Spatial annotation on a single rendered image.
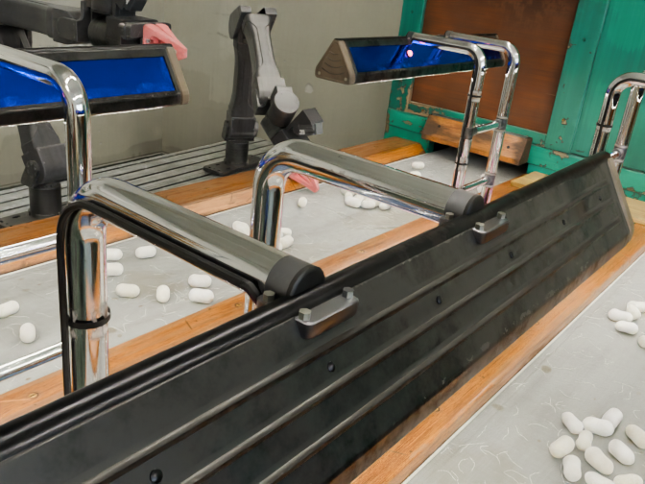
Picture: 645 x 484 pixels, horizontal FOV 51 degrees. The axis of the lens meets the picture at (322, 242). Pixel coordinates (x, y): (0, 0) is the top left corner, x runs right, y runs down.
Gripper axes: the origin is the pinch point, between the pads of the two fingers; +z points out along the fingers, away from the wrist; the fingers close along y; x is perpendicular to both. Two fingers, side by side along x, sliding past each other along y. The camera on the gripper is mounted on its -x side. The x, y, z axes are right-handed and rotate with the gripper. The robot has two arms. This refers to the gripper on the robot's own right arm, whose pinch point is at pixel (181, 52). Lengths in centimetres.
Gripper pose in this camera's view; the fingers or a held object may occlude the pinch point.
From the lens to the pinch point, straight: 113.7
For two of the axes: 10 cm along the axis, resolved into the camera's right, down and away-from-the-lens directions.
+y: 5.6, -2.7, 7.8
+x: -1.2, 9.1, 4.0
